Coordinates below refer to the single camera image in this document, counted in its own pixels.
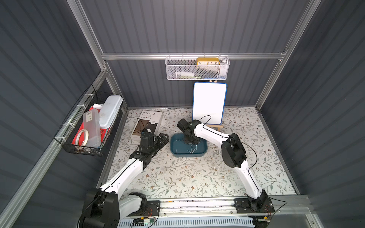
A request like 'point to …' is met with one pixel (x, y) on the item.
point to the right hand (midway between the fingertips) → (192, 140)
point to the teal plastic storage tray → (178, 148)
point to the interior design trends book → (146, 117)
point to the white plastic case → (110, 105)
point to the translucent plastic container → (91, 123)
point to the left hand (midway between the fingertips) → (165, 139)
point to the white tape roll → (86, 137)
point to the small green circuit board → (149, 220)
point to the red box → (104, 133)
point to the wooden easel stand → (218, 126)
